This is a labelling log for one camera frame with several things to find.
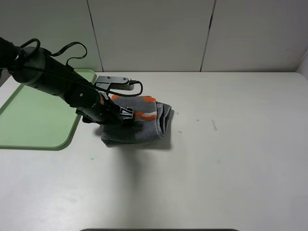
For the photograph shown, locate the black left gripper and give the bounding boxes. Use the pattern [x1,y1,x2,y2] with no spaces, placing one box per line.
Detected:
[76,92,134,125]

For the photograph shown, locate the grey towel with orange pattern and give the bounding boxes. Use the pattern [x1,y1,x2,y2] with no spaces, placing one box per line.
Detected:
[101,95,172,146]

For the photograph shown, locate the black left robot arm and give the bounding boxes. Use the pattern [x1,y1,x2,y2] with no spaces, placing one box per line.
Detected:
[0,38,134,125]

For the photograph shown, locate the light green plastic tray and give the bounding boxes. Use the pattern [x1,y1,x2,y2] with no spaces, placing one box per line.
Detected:
[0,69,97,151]

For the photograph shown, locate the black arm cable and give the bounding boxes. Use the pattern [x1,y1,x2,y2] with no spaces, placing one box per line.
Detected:
[14,38,144,97]

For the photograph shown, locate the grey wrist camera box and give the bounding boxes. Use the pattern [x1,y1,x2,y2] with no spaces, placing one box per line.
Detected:
[94,76,134,91]

